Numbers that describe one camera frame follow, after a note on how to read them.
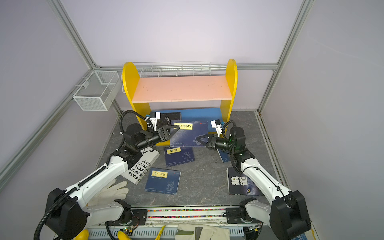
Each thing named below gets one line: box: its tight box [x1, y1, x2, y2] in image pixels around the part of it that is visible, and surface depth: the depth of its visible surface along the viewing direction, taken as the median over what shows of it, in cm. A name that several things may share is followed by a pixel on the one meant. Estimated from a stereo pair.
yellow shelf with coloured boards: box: [122, 58, 238, 147], surface depth 78 cm
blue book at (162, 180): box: [144, 167, 182, 196], surface depth 87 cm
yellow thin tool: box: [154, 224, 166, 240], surface depth 68 cm
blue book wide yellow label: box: [170, 120, 209, 147], surface depth 72 cm
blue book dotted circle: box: [164, 146, 196, 168], surface depth 97 cm
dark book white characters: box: [226, 167, 265, 196], surface depth 84 cm
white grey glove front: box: [175, 223, 231, 240], surface depth 71 cm
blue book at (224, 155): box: [216, 149, 231, 163], surface depth 95 cm
